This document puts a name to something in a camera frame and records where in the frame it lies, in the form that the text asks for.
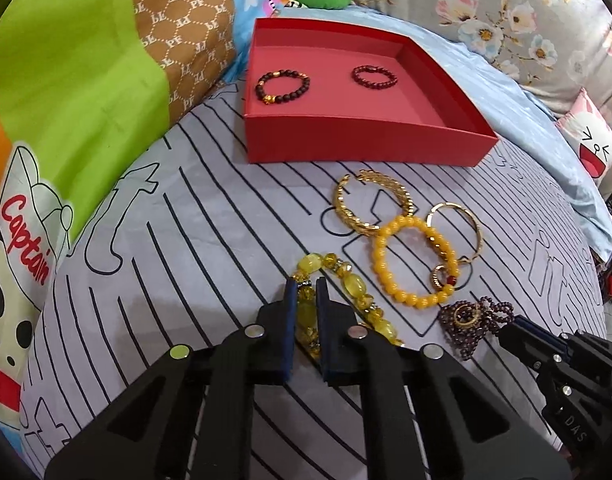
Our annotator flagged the pink cartoon cushion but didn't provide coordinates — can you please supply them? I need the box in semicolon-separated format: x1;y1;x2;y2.
556;87;612;196

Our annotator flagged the red cardboard box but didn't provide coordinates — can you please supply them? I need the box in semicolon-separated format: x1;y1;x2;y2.
244;17;500;167

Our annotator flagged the yellow crystal bead bracelet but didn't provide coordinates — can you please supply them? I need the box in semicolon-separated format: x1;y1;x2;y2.
290;254;404;360

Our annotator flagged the dark brown bead bracelet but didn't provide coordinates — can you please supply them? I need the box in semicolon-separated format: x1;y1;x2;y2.
256;71;311;106

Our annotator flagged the gold chain bangle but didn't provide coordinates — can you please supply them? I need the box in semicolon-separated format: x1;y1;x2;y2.
334;170;415;237

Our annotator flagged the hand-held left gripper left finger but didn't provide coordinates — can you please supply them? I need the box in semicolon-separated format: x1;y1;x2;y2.
45;276;299;480

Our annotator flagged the light blue pillow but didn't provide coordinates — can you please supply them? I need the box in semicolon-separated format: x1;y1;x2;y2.
221;5;612;263

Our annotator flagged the dark red bead bracelet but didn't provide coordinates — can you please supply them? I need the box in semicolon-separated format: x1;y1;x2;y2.
351;64;397;88

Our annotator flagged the orange bead bracelet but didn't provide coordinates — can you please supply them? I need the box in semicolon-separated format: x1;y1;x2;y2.
371;215;459;306

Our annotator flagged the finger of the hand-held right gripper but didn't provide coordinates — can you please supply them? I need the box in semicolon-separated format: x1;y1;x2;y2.
536;359;612;461
496;315;572;374

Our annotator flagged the grey striped bedsheet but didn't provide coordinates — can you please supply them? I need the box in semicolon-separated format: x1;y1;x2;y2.
18;82;606;480

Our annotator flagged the colourful cartoon quilt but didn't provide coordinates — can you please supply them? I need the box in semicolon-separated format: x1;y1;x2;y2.
0;0;291;466

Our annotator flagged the plain gold bangle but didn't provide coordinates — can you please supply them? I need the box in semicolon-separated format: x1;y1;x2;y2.
426;201;483;264

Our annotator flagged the purple bead bracelet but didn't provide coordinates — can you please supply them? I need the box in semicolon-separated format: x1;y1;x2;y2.
438;296;515;361

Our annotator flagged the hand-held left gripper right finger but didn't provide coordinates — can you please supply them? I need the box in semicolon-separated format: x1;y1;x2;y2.
315;276;571;480

